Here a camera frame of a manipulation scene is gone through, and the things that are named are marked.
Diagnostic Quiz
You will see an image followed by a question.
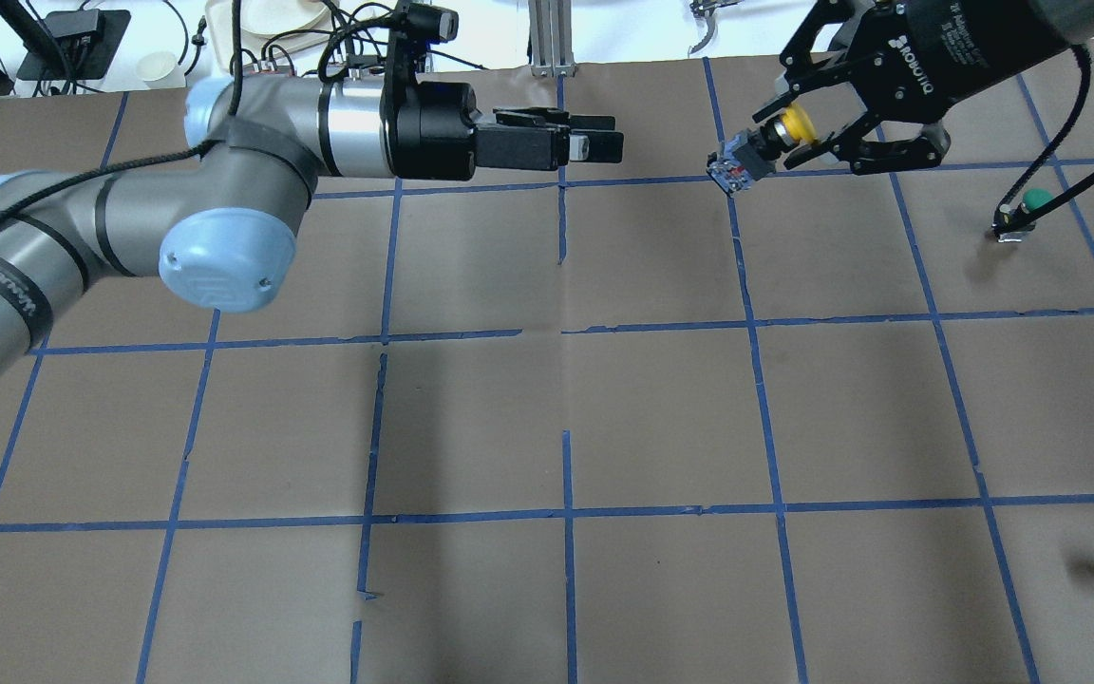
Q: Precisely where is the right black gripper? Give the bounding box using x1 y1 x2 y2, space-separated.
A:
754 1 1069 175

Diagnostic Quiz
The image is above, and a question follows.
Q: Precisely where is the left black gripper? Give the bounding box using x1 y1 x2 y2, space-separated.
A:
389 82 625 181

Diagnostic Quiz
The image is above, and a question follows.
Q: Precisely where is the yellow push button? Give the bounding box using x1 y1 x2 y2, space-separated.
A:
705 104 818 196

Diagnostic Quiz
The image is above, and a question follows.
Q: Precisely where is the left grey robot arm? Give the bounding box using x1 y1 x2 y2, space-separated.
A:
0 73 624 376

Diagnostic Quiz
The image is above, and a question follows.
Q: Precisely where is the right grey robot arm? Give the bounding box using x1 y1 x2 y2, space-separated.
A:
735 1 1094 175

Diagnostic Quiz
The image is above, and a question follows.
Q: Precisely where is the green push button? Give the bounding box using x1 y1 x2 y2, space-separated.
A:
991 189 1054 243

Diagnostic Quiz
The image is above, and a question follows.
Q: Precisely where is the metal reacher tool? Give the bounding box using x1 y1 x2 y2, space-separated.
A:
687 1 745 56

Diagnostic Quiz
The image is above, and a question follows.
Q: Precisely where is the white power strip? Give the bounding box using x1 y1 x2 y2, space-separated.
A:
249 55 384 78

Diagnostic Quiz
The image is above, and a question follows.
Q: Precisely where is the white paper cup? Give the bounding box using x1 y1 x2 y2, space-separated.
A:
133 51 185 90

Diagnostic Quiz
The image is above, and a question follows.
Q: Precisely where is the aluminium frame post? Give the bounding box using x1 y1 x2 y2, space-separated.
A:
526 0 577 78

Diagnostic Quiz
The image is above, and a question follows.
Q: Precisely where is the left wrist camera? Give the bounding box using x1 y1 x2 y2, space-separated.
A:
384 1 459 86

